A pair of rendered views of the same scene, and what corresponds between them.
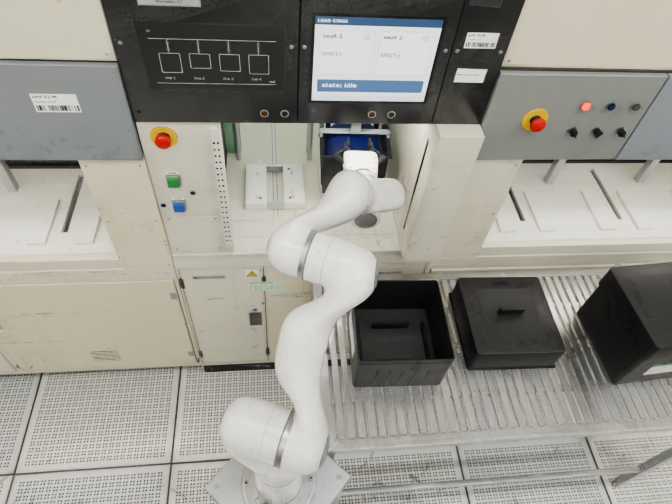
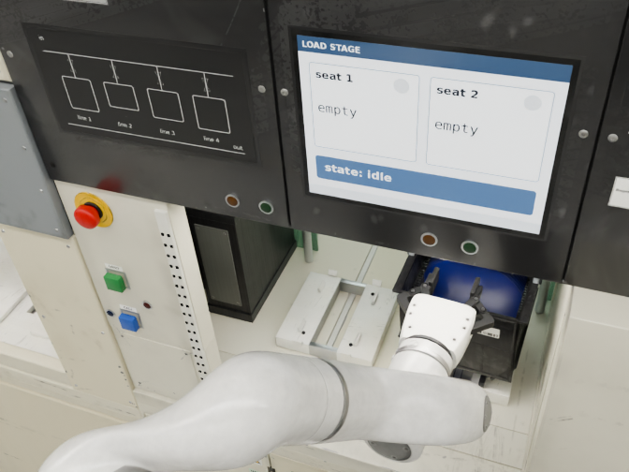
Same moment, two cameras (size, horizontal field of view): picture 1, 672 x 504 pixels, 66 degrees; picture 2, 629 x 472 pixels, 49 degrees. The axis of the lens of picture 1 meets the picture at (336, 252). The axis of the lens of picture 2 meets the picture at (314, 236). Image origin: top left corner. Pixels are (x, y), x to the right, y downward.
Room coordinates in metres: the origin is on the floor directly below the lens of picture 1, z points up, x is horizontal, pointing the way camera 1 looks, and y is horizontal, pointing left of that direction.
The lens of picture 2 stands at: (0.50, -0.29, 2.00)
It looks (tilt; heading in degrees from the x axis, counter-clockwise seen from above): 41 degrees down; 35
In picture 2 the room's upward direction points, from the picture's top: 5 degrees counter-clockwise
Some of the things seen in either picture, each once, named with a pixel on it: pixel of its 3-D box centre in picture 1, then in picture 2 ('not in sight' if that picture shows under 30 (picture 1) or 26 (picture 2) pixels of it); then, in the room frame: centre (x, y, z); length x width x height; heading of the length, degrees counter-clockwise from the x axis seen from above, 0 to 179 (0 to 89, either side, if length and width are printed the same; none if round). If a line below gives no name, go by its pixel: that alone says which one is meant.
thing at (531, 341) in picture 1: (506, 318); not in sight; (0.93, -0.58, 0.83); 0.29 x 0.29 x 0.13; 10
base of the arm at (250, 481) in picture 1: (278, 472); not in sight; (0.37, 0.07, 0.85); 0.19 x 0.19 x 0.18
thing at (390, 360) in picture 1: (396, 332); not in sight; (0.82, -0.22, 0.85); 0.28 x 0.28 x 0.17; 9
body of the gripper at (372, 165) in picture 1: (360, 168); (435, 331); (1.15, -0.04, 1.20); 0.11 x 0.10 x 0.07; 8
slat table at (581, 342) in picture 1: (480, 391); not in sight; (0.88, -0.62, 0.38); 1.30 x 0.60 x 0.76; 101
